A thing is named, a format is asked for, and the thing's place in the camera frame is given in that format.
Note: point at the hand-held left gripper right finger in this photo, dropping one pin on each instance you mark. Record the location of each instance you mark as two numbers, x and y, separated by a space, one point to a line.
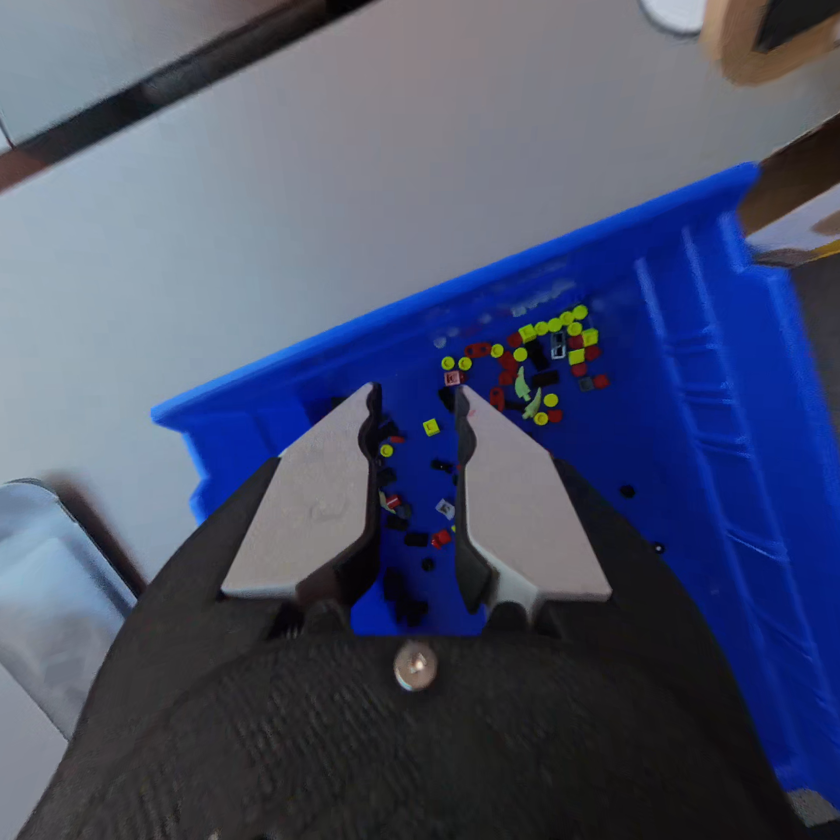
518 512

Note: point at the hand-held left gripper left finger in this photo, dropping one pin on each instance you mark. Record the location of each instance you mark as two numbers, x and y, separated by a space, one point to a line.
315 499

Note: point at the pile of small lego pieces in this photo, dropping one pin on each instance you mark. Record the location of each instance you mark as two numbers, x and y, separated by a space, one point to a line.
576 356

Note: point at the blue plastic storage bin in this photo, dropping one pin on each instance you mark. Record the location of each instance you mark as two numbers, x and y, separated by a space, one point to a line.
689 459

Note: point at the green lego leaf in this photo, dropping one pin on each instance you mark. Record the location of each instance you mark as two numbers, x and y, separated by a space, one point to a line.
522 386
535 400

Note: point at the printed cardboard box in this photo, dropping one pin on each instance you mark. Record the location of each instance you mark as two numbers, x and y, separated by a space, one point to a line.
807 246

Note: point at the wooden stand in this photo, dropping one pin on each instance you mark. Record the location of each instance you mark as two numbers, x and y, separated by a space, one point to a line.
728 46

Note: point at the white round stand base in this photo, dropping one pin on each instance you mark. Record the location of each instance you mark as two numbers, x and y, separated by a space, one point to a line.
669 13

